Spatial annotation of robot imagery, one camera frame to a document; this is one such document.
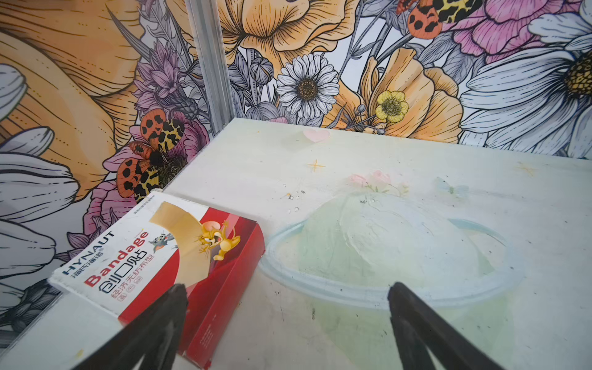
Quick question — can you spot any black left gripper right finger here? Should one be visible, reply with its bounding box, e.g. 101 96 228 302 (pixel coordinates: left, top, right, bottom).
388 282 501 369

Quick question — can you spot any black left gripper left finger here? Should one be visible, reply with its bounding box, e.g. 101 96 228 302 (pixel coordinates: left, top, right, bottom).
75 285 188 369

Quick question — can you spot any red white bandage box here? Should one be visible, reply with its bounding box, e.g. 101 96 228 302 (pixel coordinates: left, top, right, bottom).
49 191 265 369

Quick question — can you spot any clear plastic bowl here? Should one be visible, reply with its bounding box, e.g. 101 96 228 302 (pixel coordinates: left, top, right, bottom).
260 193 524 310

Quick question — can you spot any aluminium left corner post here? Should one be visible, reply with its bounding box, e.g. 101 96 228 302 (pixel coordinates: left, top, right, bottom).
186 0 235 136

